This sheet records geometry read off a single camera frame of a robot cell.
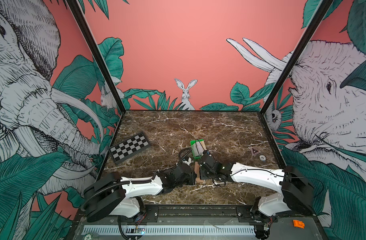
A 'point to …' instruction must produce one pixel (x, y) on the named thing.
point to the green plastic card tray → (203, 144)
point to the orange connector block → (298, 223)
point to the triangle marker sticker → (254, 151)
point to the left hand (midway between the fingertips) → (199, 174)
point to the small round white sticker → (262, 157)
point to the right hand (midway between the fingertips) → (199, 172)
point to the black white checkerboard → (129, 147)
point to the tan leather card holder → (197, 168)
